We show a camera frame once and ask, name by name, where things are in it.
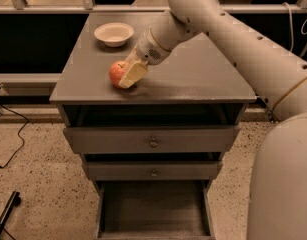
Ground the black bar on floor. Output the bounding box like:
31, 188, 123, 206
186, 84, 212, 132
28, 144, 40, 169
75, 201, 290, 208
0, 191, 21, 236

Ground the grey middle drawer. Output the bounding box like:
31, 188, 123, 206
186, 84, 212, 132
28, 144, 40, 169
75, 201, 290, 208
82, 161, 223, 181

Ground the white paper bowl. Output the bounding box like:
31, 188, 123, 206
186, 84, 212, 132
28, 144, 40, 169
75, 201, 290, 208
94, 22, 134, 48

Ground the grey wooden cabinet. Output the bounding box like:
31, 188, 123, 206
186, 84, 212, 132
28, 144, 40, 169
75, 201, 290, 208
49, 11, 257, 192

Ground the red apple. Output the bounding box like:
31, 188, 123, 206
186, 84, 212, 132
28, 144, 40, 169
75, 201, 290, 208
109, 61, 129, 88

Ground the grey open bottom drawer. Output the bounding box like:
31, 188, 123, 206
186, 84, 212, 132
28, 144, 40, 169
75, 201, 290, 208
94, 181, 216, 240

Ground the black floor cable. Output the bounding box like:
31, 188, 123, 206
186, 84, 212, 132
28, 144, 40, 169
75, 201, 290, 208
0, 95, 30, 170

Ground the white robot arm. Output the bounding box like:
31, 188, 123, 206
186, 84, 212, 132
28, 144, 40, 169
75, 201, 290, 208
119, 0, 307, 240

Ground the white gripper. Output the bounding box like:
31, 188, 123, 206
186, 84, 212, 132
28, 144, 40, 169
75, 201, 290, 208
119, 29, 171, 89

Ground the metal railing frame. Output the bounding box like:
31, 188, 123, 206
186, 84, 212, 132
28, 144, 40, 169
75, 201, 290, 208
0, 0, 307, 97

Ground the white cable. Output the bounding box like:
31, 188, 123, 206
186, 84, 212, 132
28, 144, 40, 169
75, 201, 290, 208
282, 2, 307, 53

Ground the grey top drawer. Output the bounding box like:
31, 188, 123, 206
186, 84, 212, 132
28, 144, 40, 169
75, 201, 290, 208
64, 125, 240, 154

